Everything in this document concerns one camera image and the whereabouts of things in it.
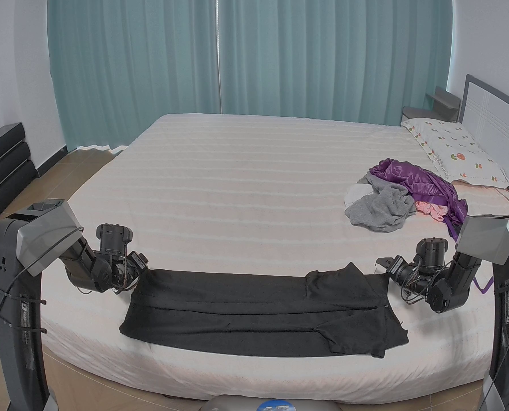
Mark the pink garment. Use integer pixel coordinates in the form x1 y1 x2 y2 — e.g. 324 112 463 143
415 200 448 221

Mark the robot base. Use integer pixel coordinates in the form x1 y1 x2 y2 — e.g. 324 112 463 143
201 396 328 411

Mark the grey bedside table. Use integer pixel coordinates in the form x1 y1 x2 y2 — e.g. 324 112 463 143
402 86 460 123

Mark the white printed pillow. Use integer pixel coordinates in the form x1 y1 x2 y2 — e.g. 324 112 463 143
400 117 509 188

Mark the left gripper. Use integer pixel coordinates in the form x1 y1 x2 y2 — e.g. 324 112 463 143
115 260 146 292

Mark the black T-shirt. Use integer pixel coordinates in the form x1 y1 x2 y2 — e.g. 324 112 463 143
118 262 409 358

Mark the purple satin garment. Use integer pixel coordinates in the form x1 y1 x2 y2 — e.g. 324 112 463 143
369 158 495 294

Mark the white garment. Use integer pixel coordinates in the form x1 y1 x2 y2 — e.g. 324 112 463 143
344 183 377 206

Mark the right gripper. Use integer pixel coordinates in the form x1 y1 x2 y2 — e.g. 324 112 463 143
376 257 422 290

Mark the blue-green curtain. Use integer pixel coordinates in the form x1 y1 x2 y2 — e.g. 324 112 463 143
218 0 454 125
48 0 221 153

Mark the grey garment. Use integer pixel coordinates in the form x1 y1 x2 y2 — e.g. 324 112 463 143
344 174 415 232

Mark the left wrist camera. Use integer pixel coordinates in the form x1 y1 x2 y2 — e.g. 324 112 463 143
128 251 149 275

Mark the bed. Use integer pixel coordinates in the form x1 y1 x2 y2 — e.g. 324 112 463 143
38 74 509 402

